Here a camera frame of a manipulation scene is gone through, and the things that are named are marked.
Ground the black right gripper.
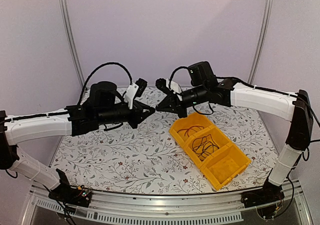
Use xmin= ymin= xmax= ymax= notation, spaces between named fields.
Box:
xmin=155 ymin=84 xmax=208 ymax=119

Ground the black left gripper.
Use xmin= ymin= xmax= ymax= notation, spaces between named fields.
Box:
xmin=96 ymin=100 xmax=156 ymax=130

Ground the black cable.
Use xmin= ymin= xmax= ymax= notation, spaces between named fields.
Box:
xmin=192 ymin=134 xmax=221 ymax=161

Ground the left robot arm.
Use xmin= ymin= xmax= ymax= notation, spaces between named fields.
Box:
xmin=0 ymin=78 xmax=155 ymax=202

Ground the floral table mat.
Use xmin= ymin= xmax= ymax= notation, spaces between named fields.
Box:
xmin=51 ymin=104 xmax=278 ymax=195

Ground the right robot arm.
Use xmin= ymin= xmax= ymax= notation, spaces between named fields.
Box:
xmin=155 ymin=61 xmax=319 ymax=203

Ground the aluminium front rail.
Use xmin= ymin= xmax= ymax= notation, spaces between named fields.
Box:
xmin=21 ymin=179 xmax=315 ymax=225

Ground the left aluminium frame post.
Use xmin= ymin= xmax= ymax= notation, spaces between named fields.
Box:
xmin=59 ymin=0 xmax=85 ymax=87

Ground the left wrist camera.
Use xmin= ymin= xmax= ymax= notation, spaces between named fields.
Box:
xmin=123 ymin=78 xmax=148 ymax=110

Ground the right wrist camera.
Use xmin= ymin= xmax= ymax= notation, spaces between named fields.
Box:
xmin=155 ymin=78 xmax=182 ymax=95

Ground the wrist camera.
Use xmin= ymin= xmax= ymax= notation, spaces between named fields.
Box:
xmin=123 ymin=78 xmax=148 ymax=110
xmin=155 ymin=78 xmax=182 ymax=95

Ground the red cable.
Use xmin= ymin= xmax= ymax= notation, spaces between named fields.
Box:
xmin=177 ymin=125 xmax=205 ymax=137

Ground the yellow three-compartment bin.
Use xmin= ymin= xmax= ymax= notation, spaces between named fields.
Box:
xmin=169 ymin=112 xmax=251 ymax=191

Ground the right aluminium frame post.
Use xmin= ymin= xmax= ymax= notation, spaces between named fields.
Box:
xmin=247 ymin=0 xmax=273 ymax=85

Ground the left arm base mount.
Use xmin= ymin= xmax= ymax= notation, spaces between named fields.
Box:
xmin=48 ymin=169 xmax=92 ymax=208

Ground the aluminium frame post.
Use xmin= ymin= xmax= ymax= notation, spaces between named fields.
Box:
xmin=59 ymin=0 xmax=85 ymax=87
xmin=247 ymin=0 xmax=273 ymax=85

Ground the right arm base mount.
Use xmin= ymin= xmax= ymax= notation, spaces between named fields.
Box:
xmin=240 ymin=177 xmax=295 ymax=221

